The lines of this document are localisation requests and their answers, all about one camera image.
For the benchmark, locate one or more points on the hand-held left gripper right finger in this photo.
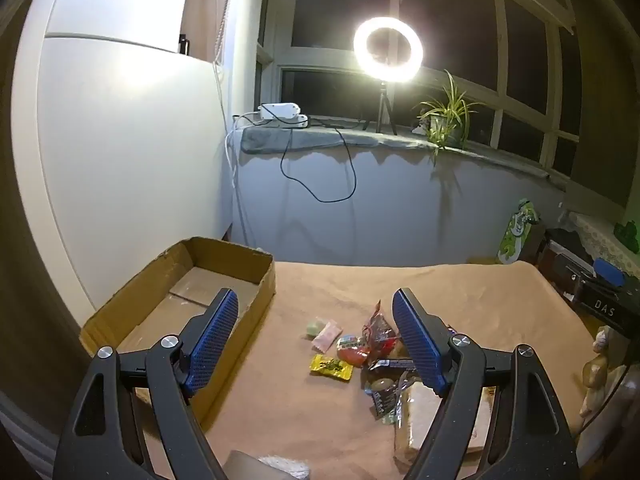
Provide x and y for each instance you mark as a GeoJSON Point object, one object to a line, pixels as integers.
{"type": "Point", "coordinates": [415, 340]}

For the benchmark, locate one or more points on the blue case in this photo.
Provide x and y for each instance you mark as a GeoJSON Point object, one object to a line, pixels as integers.
{"type": "Point", "coordinates": [607, 271]}

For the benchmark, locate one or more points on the white flat packet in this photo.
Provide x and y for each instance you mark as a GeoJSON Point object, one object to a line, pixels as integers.
{"type": "Point", "coordinates": [287, 466]}

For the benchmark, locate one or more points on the dark snack packet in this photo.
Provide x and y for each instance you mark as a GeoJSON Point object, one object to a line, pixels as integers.
{"type": "Point", "coordinates": [385, 400]}

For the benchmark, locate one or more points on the grey windowsill mat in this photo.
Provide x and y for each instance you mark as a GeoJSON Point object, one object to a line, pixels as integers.
{"type": "Point", "coordinates": [310, 139]}

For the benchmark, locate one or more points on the cardboard box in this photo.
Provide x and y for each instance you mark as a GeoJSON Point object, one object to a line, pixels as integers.
{"type": "Point", "coordinates": [150, 320]}

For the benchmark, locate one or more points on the green snack packet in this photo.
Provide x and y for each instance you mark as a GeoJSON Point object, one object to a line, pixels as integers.
{"type": "Point", "coordinates": [315, 327]}

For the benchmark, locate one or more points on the green skateboard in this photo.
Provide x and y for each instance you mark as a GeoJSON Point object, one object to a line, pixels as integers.
{"type": "Point", "coordinates": [517, 235]}

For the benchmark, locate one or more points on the red clear snack bag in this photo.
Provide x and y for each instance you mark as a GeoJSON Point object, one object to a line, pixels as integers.
{"type": "Point", "coordinates": [382, 332]}

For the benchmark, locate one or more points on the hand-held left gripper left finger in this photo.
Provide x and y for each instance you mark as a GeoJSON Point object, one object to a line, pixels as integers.
{"type": "Point", "coordinates": [215, 340]}

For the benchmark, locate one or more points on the black box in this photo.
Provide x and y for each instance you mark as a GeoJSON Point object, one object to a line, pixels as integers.
{"type": "Point", "coordinates": [600, 305]}

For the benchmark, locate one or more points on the tan blanket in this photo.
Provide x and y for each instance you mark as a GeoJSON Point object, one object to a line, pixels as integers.
{"type": "Point", "coordinates": [310, 420]}

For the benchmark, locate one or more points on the white power strip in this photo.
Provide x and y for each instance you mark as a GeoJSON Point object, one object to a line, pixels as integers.
{"type": "Point", "coordinates": [280, 111]}

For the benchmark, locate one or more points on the pink snack packet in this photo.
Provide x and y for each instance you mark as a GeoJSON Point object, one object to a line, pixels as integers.
{"type": "Point", "coordinates": [326, 336]}

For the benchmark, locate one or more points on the clear bread packet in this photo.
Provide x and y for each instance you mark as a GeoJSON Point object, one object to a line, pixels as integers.
{"type": "Point", "coordinates": [420, 425]}

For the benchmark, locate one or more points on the beige figurine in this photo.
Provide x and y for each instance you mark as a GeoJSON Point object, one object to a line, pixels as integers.
{"type": "Point", "coordinates": [595, 375]}

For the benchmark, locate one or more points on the lace cloth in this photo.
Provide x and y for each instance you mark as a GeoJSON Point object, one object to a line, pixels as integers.
{"type": "Point", "coordinates": [597, 240]}

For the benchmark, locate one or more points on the grey flat packet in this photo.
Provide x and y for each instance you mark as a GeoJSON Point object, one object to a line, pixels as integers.
{"type": "Point", "coordinates": [245, 466]}

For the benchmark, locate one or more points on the yellow snack packet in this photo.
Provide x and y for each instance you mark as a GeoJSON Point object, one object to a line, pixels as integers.
{"type": "Point", "coordinates": [331, 367]}

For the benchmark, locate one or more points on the black tripod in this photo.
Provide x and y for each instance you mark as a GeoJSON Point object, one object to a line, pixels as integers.
{"type": "Point", "coordinates": [384, 105]}

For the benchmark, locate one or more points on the round red candy packet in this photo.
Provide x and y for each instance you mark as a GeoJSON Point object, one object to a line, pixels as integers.
{"type": "Point", "coordinates": [352, 352]}

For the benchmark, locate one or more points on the potted spider plant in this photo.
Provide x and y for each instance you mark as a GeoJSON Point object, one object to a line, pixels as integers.
{"type": "Point", "coordinates": [445, 110]}

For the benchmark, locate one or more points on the brown chocolate bar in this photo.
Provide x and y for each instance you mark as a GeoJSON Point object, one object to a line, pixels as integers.
{"type": "Point", "coordinates": [392, 364]}

